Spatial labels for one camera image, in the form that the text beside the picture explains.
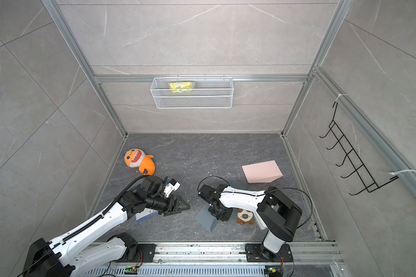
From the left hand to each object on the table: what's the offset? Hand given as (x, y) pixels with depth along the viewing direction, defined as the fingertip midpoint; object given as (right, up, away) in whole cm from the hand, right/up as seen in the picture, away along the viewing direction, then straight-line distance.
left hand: (186, 207), depth 72 cm
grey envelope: (+26, +6, +23) cm, 35 cm away
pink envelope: (+43, +11, +31) cm, 54 cm away
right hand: (+13, -9, +12) cm, 20 cm away
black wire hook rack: (+66, +18, -9) cm, 69 cm away
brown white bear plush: (+26, -7, +8) cm, 28 cm away
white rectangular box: (+33, -9, +6) cm, 35 cm away
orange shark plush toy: (-33, +20, +25) cm, 46 cm away
